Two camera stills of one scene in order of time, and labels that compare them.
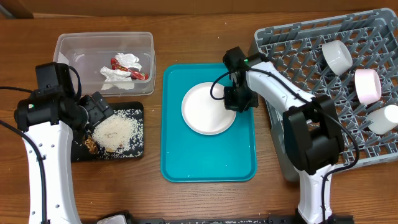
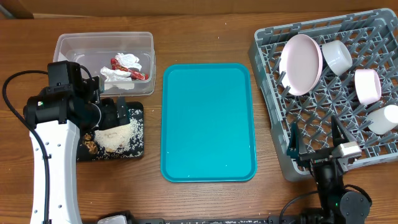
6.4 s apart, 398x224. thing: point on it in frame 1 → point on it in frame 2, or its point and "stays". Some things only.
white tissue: (117, 78) stays
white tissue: (129, 60) stays
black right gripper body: (242, 96) → (314, 156)
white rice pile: (120, 135) stays
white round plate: (204, 114) → (301, 65)
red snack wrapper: (134, 74) stays
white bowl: (368, 85) stays
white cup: (384, 119) stays
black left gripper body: (95, 113) → (108, 117)
